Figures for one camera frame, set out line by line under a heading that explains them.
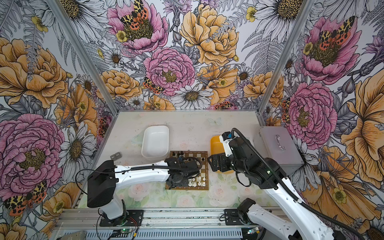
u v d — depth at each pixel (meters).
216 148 1.02
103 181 0.48
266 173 0.41
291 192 0.39
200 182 0.82
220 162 0.56
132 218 0.73
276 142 0.82
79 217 0.76
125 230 0.71
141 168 0.50
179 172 0.57
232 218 0.73
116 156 0.94
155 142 1.03
